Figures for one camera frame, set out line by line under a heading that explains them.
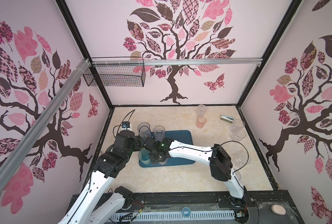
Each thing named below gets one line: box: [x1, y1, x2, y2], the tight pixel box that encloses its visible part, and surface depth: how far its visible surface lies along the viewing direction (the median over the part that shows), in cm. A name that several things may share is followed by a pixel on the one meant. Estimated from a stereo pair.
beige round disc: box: [270, 204, 286, 216], surface depth 71 cm
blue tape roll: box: [181, 206, 191, 218], surface depth 71 cm
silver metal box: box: [219, 114, 235, 124], surface depth 112 cm
